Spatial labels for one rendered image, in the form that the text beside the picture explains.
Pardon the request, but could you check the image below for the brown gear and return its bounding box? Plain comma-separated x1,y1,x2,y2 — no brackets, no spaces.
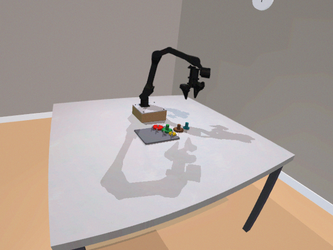
173,124,184,132

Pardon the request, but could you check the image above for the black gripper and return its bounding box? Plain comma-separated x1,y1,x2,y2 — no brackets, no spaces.
180,76,199,100

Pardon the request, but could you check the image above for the green gear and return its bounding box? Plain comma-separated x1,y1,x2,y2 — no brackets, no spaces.
162,124,172,133

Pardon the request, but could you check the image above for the small teal gear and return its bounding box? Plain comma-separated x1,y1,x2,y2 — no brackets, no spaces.
183,122,190,130

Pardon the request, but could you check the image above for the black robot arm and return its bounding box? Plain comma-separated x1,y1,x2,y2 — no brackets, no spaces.
139,47,211,107

